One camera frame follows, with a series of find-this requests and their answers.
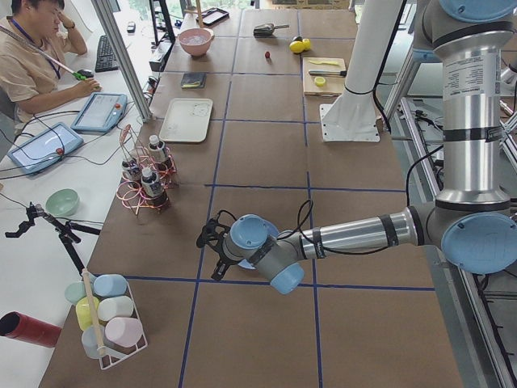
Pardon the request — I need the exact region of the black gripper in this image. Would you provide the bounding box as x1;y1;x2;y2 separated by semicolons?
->
195;218;232;281

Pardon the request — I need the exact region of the light blue plate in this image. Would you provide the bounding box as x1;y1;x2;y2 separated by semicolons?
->
237;224;281;270

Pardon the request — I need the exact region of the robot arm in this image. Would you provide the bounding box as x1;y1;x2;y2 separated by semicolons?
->
196;1;516;294

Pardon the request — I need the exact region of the dark tea bottle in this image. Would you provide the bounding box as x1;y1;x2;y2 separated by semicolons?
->
121;158;142;188
149;135;172;171
141;167;170;209

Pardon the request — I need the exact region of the pastel blue cup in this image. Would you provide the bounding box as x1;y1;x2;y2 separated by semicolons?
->
94;274;128;297

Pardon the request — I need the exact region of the pastel pink cup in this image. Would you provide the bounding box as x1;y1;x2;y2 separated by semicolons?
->
104;317;143;348

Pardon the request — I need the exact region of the white cup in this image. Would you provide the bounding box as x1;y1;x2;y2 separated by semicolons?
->
97;295;134;322

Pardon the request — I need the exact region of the pastel yellow cup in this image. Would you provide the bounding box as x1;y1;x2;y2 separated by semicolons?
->
75;297;93;331

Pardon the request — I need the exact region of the cream bear tray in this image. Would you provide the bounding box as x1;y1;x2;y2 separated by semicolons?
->
158;98;213;143

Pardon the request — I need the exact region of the mint green bowl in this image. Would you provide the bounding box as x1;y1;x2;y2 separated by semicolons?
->
45;188;80;217

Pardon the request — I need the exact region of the grey folded cloth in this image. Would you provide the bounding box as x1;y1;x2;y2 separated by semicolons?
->
180;72;207;89

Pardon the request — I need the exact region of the blue teach pendant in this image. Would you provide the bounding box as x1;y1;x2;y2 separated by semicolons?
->
7;122;83;175
71;92;128;133

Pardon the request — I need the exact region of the wooden cutting board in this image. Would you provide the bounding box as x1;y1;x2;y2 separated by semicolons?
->
302;57;347;96

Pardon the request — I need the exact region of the lemon half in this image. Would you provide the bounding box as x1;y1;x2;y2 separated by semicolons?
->
314;76;326;87

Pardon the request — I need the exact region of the red cylinder tube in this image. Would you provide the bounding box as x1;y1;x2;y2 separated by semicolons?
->
1;311;61;348

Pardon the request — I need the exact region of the pink bowl with ice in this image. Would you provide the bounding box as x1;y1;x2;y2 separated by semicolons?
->
178;28;215;57

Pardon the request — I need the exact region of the yellow plastic knife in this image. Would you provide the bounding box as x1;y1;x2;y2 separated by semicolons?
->
308;60;340;66

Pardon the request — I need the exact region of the yellow lemon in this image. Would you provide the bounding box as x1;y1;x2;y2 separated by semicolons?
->
289;40;305;54
302;38;312;51

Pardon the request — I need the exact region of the black keyboard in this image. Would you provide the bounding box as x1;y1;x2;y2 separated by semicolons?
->
95;35;119;73

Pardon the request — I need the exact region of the steel scoop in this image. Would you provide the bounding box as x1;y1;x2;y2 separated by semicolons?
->
253;23;290;37

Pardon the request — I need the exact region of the seated person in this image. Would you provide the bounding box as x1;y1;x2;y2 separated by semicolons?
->
1;1;101;122

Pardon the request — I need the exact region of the white wire cup rack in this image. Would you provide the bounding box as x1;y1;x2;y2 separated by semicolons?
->
82;269;148;370

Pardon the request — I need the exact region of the copper wire bottle rack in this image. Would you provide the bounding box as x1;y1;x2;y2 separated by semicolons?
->
116;124;177;214

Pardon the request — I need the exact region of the black camera tripod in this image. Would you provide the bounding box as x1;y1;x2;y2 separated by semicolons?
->
4;203;102;280

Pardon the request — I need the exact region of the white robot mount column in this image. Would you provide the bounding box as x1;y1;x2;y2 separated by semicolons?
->
320;0;406;142

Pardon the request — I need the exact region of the steel handled knife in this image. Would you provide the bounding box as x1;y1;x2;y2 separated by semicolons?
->
308;70;347;78

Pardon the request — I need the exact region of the aluminium frame post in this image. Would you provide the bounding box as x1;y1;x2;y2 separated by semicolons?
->
91;0;153;123

